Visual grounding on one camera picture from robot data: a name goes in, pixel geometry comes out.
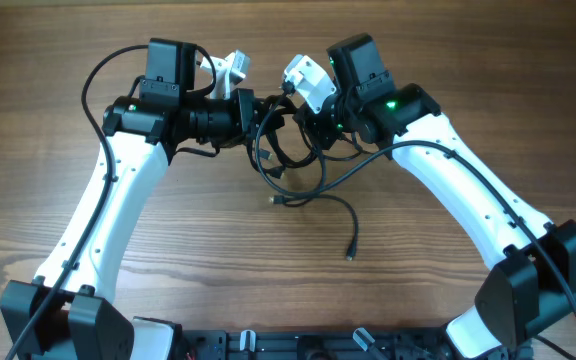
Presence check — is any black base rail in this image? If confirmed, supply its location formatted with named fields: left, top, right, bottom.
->
left=171, top=328, right=456, bottom=360

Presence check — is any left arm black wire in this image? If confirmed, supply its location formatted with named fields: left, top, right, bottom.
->
left=5, top=43, right=219, bottom=360

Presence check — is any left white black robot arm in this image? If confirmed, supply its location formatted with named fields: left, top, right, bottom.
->
left=0, top=39, right=261, bottom=359

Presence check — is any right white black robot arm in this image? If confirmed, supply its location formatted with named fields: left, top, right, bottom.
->
left=283, top=34, right=576, bottom=359

